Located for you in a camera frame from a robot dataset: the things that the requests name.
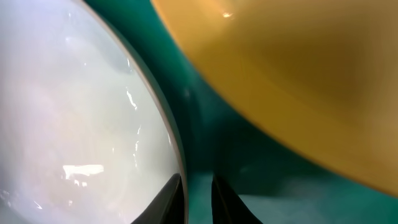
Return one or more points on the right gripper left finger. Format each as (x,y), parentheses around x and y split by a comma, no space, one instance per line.
(168,207)

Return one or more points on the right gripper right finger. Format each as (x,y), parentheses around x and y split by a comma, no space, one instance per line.
(227,207)

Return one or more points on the light blue plate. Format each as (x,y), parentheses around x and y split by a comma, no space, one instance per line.
(86,134)

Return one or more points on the yellow-green plate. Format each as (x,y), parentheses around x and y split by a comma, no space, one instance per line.
(318,76)

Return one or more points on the teal plastic tray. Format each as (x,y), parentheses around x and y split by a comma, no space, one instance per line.
(276,184)

